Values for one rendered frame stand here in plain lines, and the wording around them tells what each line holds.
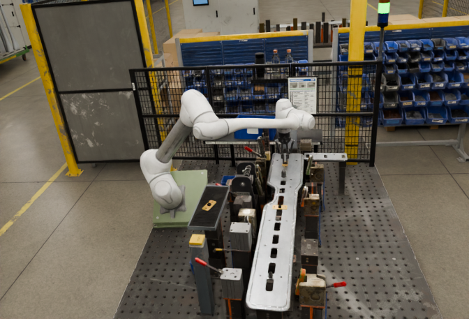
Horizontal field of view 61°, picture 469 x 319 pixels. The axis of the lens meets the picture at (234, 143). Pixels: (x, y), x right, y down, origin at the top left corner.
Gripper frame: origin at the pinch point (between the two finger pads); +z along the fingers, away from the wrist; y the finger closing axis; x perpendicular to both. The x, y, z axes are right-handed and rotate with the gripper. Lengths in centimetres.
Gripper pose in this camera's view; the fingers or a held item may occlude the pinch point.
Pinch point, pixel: (285, 158)
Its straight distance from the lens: 268.3
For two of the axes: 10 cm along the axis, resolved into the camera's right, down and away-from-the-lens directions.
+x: 1.8, -4.5, 8.8
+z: 0.8, 8.9, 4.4
